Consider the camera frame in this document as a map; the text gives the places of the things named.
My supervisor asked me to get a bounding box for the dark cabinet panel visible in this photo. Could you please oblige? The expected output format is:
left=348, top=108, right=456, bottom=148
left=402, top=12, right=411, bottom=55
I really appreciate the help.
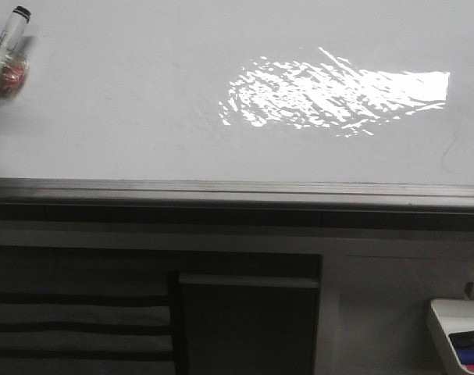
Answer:
left=180, top=273, right=319, bottom=374

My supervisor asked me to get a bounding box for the striped drawer unit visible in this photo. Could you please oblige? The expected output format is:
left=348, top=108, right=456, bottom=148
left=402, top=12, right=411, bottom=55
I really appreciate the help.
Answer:
left=0, top=286, right=186, bottom=374

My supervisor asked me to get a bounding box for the black marker in tray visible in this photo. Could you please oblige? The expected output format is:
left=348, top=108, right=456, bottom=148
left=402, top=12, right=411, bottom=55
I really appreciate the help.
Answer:
left=448, top=330, right=474, bottom=348

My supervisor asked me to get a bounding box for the white marker tray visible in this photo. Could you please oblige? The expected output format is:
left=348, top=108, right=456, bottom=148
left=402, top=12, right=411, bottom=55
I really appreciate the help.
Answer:
left=427, top=299, right=474, bottom=374

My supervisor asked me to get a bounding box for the white whiteboard with frame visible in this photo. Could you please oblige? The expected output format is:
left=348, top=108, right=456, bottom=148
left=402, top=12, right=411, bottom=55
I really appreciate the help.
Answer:
left=0, top=1, right=474, bottom=213

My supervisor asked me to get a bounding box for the white whiteboard marker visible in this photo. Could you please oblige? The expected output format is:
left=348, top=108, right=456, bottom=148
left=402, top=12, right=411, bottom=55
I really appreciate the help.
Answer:
left=0, top=5, right=31, bottom=91

